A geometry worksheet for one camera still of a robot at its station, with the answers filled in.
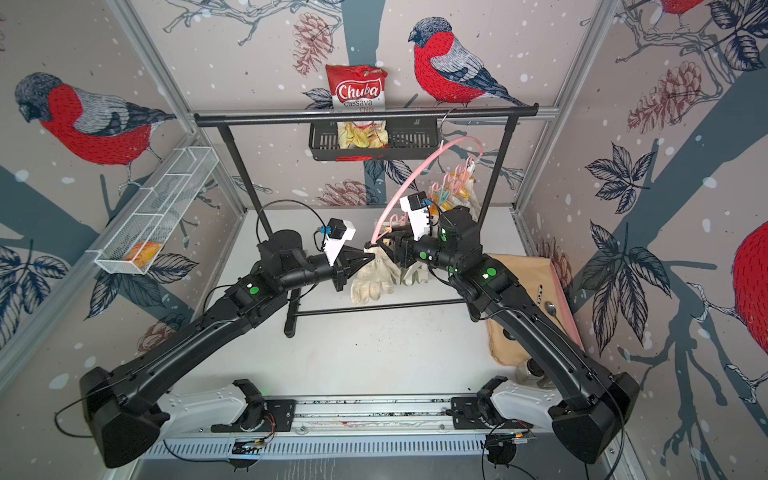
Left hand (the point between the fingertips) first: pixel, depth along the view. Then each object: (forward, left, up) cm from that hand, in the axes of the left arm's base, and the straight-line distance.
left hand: (375, 251), depth 64 cm
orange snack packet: (0, +53, -2) cm, 53 cm away
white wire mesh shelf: (+6, +60, -4) cm, 60 cm away
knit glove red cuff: (0, +1, -11) cm, 11 cm away
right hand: (+4, -1, +2) cm, 4 cm away
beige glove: (-5, -9, 0) cm, 10 cm away
